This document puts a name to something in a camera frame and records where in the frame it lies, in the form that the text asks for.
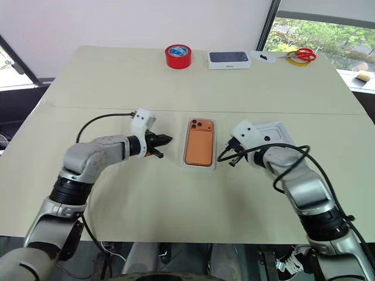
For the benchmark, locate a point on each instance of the yellow sponge block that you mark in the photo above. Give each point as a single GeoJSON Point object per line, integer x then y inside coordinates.
{"type": "Point", "coordinates": [362, 77]}

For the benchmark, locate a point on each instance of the phone box with blue print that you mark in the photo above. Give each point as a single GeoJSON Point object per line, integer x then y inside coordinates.
{"type": "Point", "coordinates": [229, 60]}

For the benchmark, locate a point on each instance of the white phone box base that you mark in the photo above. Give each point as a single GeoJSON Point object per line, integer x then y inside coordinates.
{"type": "Point", "coordinates": [200, 168]}

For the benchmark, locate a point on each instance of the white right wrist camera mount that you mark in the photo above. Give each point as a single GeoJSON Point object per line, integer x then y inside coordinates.
{"type": "Point", "coordinates": [246, 134]}

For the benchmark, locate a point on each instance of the white plastic card with black part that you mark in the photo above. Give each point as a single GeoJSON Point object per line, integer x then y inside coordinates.
{"type": "Point", "coordinates": [263, 56]}

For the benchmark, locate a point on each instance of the yellow tape roll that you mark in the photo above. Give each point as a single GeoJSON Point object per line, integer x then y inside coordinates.
{"type": "Point", "coordinates": [296, 62]}

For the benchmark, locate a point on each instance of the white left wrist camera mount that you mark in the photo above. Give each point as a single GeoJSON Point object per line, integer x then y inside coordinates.
{"type": "Point", "coordinates": [140, 120]}

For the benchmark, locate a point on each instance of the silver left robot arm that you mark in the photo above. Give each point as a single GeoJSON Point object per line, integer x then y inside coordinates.
{"type": "Point", "coordinates": [88, 155]}

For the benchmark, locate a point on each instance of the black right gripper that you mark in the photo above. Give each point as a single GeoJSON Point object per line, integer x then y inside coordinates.
{"type": "Point", "coordinates": [236, 150]}

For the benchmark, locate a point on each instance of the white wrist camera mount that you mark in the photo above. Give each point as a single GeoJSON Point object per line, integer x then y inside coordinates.
{"type": "Point", "coordinates": [246, 134]}
{"type": "Point", "coordinates": [140, 120]}

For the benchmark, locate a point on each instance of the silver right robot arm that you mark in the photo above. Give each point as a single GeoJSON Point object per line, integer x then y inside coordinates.
{"type": "Point", "coordinates": [304, 184]}

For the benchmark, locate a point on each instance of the orange smartphone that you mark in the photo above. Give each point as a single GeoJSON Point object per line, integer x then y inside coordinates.
{"type": "Point", "coordinates": [199, 142]}

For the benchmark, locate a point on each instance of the red tape roll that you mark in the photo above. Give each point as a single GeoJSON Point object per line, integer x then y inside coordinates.
{"type": "Point", "coordinates": [178, 57]}

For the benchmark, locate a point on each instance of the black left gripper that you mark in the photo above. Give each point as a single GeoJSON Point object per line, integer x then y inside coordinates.
{"type": "Point", "coordinates": [150, 140]}

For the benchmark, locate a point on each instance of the white phone box lid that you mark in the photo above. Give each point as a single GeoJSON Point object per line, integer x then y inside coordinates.
{"type": "Point", "coordinates": [276, 131]}

